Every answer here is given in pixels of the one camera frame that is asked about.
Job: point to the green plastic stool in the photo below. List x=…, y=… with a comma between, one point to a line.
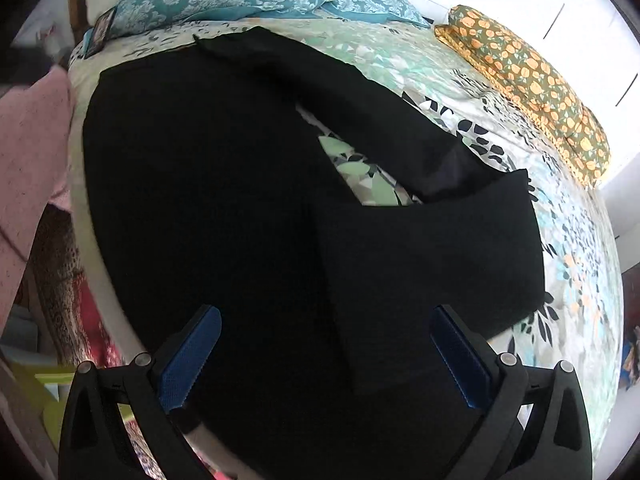
x=38, y=382

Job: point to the orange floral folded quilt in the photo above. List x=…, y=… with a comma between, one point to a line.
x=534, y=86

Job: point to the black pants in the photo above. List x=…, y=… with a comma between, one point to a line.
x=325, y=218

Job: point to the white wardrobe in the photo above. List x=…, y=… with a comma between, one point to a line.
x=590, y=44

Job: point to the blue patterned pillow far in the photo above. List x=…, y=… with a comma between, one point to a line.
x=375, y=11

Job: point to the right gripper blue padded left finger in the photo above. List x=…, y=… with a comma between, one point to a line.
x=94, y=443

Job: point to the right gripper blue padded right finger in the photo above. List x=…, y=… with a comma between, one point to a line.
x=533, y=420

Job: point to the floral leaf bed sheet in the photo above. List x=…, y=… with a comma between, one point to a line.
x=582, y=318

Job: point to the red patterned rug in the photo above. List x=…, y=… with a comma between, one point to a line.
x=67, y=304

